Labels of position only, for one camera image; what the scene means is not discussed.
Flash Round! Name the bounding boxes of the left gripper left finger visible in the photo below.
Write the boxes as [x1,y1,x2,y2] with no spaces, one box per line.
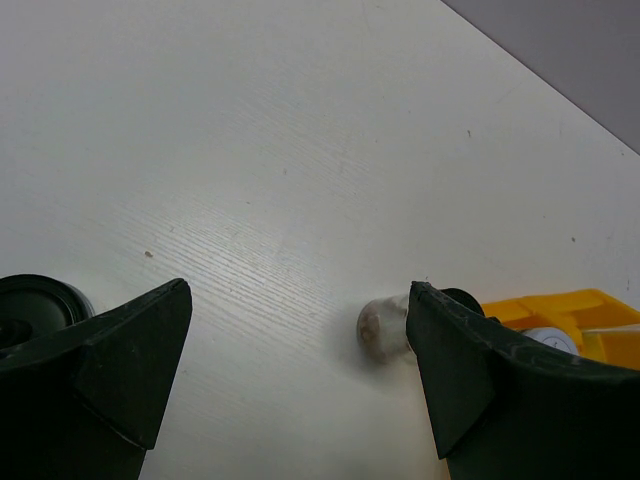
[1,279,192,479]

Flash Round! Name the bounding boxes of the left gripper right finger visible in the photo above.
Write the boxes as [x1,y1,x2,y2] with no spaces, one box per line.
[405,281,640,480]

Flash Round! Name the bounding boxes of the silver lid spice jar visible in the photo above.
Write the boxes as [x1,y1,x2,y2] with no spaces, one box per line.
[522,327,579,356]

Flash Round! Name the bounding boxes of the black top salt grinder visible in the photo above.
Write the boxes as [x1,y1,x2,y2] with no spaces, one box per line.
[1,274,95,357]

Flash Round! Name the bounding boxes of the yellow four-compartment bin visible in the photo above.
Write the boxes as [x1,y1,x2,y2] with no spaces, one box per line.
[482,289,639,370]

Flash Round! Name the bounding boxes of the black top pepper grinder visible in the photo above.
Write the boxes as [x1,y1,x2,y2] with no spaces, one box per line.
[356,282,485,370]

